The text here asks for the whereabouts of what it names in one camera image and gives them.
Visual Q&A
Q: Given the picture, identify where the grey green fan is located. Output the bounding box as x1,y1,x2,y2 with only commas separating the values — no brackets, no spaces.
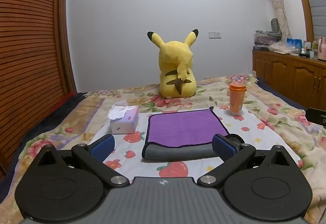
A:
270,18,281,33

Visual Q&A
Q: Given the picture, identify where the orange cup with lid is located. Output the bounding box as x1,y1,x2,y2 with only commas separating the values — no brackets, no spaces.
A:
228,82,247,115

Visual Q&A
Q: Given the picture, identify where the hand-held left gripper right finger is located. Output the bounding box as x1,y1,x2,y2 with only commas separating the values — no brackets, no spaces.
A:
197,134,294,187

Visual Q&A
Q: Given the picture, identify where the wooden slatted wardrobe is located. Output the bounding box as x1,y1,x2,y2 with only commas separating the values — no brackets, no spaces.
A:
0,0,77,180

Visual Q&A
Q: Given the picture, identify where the cream curtain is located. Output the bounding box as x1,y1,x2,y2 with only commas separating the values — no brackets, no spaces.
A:
254,0,292,43

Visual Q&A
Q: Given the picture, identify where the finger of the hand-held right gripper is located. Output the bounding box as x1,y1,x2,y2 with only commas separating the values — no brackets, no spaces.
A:
305,107,326,128

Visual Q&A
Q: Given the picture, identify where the white tissue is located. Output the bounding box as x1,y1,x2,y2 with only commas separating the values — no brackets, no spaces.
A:
108,99,138,122

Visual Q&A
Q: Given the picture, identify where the pink tissue box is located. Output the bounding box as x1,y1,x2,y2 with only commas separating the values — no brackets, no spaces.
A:
110,105,140,135

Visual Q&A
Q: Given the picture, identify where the cream folded cloth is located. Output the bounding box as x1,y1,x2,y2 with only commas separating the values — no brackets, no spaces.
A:
268,41,300,55

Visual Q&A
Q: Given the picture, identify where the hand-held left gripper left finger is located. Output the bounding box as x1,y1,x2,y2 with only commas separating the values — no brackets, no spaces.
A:
31,134,129,187

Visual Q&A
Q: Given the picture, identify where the yellow plush toy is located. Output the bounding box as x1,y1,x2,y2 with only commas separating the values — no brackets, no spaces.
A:
147,29,199,99

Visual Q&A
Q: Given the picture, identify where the stack of folded clothes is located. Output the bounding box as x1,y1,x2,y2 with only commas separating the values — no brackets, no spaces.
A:
254,30,282,48

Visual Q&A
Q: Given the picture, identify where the pink bag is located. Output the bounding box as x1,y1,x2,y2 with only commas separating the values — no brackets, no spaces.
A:
317,36,326,62

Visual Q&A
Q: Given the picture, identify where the purple and grey towel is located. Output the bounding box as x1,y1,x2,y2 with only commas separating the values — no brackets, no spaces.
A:
142,106,231,161

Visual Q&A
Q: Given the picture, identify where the blue printed box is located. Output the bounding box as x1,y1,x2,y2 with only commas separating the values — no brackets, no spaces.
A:
286,38,303,49

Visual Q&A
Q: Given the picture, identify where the wooden cabinet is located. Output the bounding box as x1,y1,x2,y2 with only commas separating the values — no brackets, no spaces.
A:
252,50,326,110

